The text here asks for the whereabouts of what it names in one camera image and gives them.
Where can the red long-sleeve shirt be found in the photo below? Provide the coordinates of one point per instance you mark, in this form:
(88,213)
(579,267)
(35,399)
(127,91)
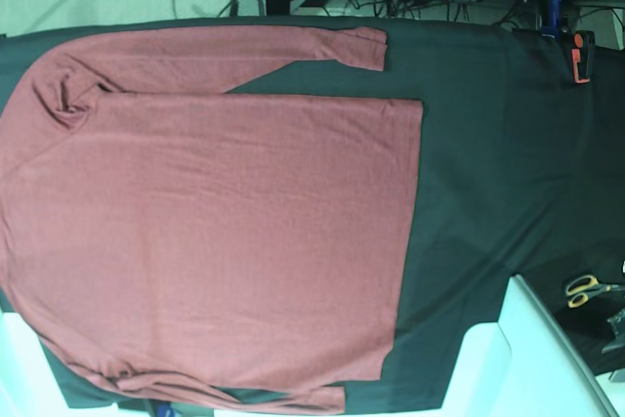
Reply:
(166,236)

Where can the orange black clamp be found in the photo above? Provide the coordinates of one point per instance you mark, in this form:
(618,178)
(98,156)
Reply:
(582,56)

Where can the black table cloth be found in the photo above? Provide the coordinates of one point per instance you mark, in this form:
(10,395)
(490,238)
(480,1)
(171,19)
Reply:
(521,171)

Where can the black metal tool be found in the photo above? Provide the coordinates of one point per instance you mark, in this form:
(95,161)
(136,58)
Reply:
(616,345)

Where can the white bin right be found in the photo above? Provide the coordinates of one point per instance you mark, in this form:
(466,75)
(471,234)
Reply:
(523,364)

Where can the white bin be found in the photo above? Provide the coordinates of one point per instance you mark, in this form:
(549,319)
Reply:
(28,386)
(523,364)

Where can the white bin left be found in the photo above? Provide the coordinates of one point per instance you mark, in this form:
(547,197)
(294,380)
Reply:
(28,386)

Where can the yellow-handled scissors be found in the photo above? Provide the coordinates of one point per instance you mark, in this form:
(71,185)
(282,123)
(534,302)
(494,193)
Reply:
(584,288)

